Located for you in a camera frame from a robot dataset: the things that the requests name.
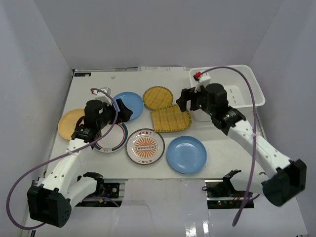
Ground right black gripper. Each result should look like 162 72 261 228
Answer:
176 83 215 116

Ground blue plate with bear print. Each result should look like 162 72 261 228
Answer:
114 91 144 121

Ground yellow plate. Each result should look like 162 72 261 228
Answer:
58 109 84 140

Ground plain blue plate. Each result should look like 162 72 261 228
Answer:
166 136 207 174

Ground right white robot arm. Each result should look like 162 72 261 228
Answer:
176 83 307 207

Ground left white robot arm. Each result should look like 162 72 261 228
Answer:
27 99 132 227

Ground white plate green red rim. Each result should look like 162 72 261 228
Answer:
94 123 128 153

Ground fan-shaped woven bamboo tray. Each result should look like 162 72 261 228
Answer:
151 104 192 132

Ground round woven bamboo tray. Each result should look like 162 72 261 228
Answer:
143 86 173 111

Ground white plate orange sunburst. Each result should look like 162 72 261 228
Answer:
125 128 165 165

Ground white paper sheets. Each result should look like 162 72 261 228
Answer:
138 66 187 72

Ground dark label sticker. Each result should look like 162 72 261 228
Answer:
74 72 91 77

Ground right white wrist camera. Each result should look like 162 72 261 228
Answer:
193 72 211 93

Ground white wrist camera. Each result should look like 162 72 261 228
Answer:
91 87 112 105
193 72 211 93

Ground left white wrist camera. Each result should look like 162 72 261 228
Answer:
91 87 112 105

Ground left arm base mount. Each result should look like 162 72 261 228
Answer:
76 183 122 207

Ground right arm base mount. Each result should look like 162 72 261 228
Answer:
202 169 245 210

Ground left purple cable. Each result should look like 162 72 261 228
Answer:
5 87 119 231

